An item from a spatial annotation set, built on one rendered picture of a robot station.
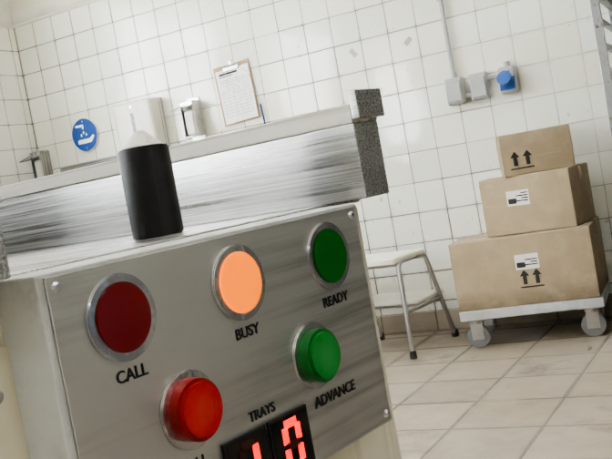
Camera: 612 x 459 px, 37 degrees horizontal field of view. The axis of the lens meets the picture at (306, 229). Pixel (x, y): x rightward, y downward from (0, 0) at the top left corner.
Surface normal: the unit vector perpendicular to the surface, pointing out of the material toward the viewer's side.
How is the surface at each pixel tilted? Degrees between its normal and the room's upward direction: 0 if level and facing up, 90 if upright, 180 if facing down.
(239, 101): 89
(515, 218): 93
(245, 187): 90
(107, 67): 90
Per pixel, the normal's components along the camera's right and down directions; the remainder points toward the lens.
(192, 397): 0.78, -0.11
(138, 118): -0.46, 0.13
